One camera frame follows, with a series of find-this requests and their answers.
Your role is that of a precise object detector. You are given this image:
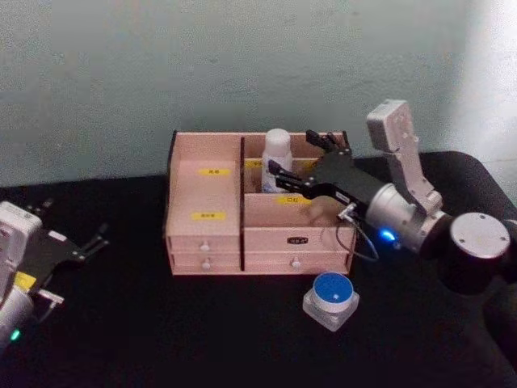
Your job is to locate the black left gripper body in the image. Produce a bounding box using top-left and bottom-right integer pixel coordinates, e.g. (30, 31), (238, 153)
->
(15, 229), (86, 291)

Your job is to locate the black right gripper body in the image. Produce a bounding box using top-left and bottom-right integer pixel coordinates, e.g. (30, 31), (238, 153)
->
(303, 150), (385, 212)

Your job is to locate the white plastic bottle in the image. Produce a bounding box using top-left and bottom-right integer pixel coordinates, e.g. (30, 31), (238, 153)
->
(260, 128), (293, 194)

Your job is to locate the wide wooden drawer, black label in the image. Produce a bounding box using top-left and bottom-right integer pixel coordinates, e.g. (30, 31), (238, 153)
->
(243, 227), (355, 254)

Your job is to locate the pale wooden desk organizer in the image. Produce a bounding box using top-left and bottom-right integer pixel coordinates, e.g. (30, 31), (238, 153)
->
(162, 129), (359, 277)

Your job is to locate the wide plain wooden drawer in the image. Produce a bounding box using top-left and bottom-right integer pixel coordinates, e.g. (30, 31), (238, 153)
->
(243, 253), (351, 273)

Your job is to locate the narrow wooden drawer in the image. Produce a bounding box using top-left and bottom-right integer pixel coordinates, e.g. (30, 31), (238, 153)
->
(170, 253), (242, 273)
(167, 234), (242, 254)

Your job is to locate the clear jar with blue lid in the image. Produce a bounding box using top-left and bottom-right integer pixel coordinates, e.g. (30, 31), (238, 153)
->
(301, 271), (361, 333)

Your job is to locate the black table cloth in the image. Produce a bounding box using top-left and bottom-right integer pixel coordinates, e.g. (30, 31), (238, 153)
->
(0, 150), (517, 388)

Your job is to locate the thin dark right gripper cable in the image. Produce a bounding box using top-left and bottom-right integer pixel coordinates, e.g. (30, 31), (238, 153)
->
(335, 204), (381, 262)

